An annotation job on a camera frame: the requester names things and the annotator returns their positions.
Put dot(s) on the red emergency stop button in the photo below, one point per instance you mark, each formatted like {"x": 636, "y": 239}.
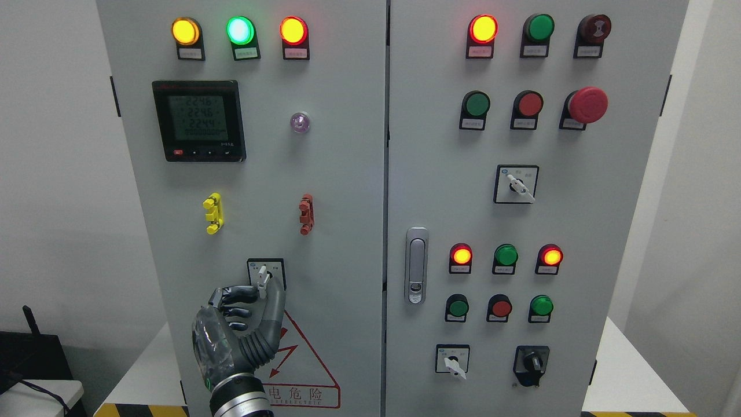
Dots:
{"x": 585, "y": 106}

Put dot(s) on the green lamp top right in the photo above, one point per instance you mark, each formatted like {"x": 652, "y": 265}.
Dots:
{"x": 536, "y": 34}

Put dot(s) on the red terminal connector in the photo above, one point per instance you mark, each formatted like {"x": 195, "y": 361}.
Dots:
{"x": 306, "y": 217}

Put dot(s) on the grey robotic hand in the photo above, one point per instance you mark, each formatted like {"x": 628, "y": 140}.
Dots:
{"x": 220, "y": 353}

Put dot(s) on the dark red buzzer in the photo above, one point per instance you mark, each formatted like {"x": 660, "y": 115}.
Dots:
{"x": 590, "y": 36}

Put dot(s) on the green push button lower right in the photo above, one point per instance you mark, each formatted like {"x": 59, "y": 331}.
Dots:
{"x": 540, "y": 310}

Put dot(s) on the white rotary switch door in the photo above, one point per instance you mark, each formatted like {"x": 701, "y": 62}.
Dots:
{"x": 266, "y": 273}

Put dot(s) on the red push button upper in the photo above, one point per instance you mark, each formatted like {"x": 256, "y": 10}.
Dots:
{"x": 525, "y": 110}

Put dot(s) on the yellow indicator lamp top left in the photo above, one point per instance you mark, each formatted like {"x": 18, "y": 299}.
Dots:
{"x": 188, "y": 39}

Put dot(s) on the white rotary switch upper right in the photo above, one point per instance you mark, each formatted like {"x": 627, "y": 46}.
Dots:
{"x": 515, "y": 183}

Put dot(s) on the grey electrical control cabinet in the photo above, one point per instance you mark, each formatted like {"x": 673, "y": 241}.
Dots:
{"x": 383, "y": 90}

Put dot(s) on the black digital power meter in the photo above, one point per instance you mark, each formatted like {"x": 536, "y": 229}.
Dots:
{"x": 200, "y": 120}

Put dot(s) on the black box with antenna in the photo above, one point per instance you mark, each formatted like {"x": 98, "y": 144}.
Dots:
{"x": 34, "y": 355}

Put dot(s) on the red lit lamp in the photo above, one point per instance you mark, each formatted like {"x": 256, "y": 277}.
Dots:
{"x": 460, "y": 259}
{"x": 549, "y": 259}

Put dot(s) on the red triangle electric warning sticker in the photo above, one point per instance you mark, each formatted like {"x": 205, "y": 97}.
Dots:
{"x": 297, "y": 376}

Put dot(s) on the red indicator lamp left door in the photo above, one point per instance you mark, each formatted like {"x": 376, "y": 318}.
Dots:
{"x": 294, "y": 38}

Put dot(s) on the yellow terminal connector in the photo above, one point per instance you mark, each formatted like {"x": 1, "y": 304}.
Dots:
{"x": 214, "y": 213}

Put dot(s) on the red lit lamp right door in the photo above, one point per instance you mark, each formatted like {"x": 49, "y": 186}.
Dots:
{"x": 481, "y": 34}

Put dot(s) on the white rotary switch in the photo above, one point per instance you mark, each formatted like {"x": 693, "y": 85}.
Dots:
{"x": 515, "y": 183}
{"x": 452, "y": 359}

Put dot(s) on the red lit lamp lower left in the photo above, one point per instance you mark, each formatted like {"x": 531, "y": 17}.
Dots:
{"x": 460, "y": 259}

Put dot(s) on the red lit lamp lower right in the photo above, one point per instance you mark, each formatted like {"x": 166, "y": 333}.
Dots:
{"x": 549, "y": 259}

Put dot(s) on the red push button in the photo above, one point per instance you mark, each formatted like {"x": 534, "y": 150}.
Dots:
{"x": 525, "y": 110}
{"x": 499, "y": 309}

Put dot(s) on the white rotary switch lower right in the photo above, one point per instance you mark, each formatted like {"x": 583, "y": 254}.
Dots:
{"x": 452, "y": 359}

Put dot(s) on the green push button upper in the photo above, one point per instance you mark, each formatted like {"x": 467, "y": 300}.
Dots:
{"x": 474, "y": 108}

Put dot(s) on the green push button lower left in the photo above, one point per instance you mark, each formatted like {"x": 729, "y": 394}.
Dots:
{"x": 457, "y": 308}

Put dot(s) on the silver black robot forearm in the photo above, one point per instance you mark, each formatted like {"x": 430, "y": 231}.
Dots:
{"x": 240, "y": 395}

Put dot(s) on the silver door lock handle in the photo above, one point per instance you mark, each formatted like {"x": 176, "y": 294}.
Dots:
{"x": 416, "y": 264}

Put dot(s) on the black rotary selector switch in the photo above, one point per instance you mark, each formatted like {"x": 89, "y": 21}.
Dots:
{"x": 530, "y": 364}

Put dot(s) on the green lit indicator lamp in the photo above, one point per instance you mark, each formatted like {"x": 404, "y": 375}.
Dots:
{"x": 243, "y": 38}

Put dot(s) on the small clear light bulb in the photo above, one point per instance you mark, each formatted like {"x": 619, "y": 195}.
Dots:
{"x": 300, "y": 122}

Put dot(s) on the green push button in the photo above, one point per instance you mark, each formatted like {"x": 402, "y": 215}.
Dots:
{"x": 457, "y": 308}
{"x": 540, "y": 310}
{"x": 474, "y": 108}

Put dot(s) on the red push button lower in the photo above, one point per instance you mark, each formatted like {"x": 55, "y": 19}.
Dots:
{"x": 499, "y": 309}

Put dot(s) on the green lamp lower middle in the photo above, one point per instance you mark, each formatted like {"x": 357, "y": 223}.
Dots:
{"x": 505, "y": 258}

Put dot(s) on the white box lower left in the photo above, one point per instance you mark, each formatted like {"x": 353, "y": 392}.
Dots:
{"x": 20, "y": 400}

